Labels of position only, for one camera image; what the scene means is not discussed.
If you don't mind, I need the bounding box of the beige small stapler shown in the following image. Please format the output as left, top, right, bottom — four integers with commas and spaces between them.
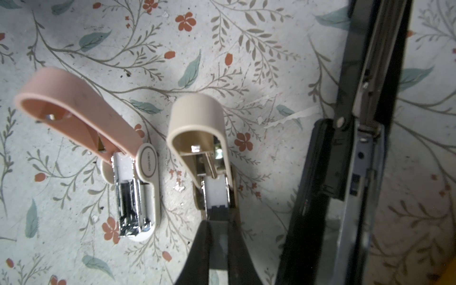
166, 93, 239, 222

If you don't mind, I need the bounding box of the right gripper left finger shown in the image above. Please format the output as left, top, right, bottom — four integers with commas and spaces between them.
175, 220, 212, 285

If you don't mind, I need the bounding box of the pink small stapler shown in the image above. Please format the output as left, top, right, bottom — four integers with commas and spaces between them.
14, 68, 161, 242

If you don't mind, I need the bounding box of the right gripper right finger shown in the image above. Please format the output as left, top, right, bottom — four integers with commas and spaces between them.
228, 210, 262, 285

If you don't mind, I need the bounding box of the black stapler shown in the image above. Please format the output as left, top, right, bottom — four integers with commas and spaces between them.
275, 1, 412, 285

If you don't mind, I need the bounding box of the yellow plastic tray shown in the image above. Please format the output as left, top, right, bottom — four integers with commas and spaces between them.
435, 259, 456, 285

